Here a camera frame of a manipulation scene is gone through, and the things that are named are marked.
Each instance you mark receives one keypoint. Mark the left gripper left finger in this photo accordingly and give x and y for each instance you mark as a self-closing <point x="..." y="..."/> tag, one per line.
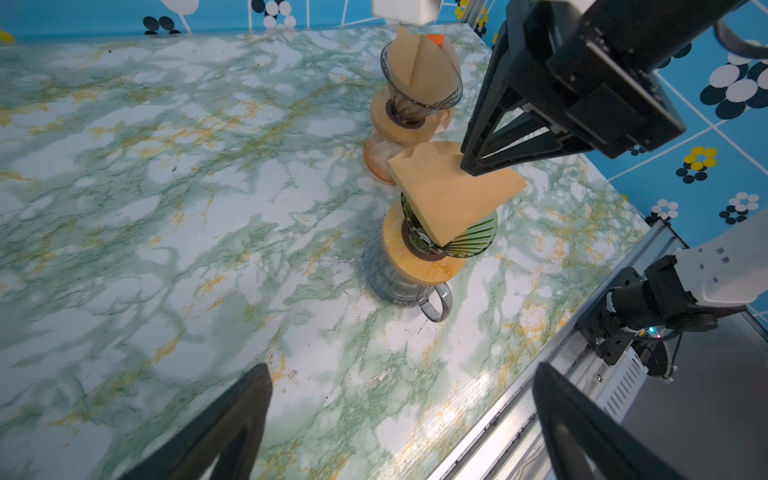
<point x="224" y="439"/>

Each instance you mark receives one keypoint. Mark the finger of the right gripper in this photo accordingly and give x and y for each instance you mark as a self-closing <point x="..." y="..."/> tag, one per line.
<point x="484" y="142"/>
<point x="524" y="139"/>

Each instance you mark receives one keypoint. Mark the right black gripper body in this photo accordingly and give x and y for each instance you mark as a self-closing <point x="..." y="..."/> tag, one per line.
<point x="591" y="73"/>

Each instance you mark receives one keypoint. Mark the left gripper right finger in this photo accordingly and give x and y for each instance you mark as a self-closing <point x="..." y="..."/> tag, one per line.
<point x="582" y="441"/>

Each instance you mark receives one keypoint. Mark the clear grey glass dripper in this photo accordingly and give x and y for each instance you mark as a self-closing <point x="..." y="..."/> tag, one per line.
<point x="408" y="110"/>

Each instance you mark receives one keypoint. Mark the green glass dripper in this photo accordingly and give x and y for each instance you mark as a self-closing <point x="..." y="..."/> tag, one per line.
<point x="472" y="242"/>

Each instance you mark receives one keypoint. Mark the wooden ring holder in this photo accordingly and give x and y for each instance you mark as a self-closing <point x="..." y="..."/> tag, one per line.
<point x="407" y="261"/>
<point x="384" y="120"/>

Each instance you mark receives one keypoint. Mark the grey glass pitcher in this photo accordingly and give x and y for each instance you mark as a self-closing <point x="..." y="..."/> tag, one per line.
<point x="382" y="279"/>

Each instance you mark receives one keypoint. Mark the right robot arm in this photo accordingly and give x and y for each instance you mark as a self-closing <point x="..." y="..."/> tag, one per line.
<point x="695" y="287"/>

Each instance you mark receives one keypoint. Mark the orange coffee filter box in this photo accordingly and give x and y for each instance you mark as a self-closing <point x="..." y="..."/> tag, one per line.
<point x="437" y="39"/>

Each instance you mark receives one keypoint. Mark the aluminium front rail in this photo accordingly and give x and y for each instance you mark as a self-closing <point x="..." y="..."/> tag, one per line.
<point x="508" y="443"/>

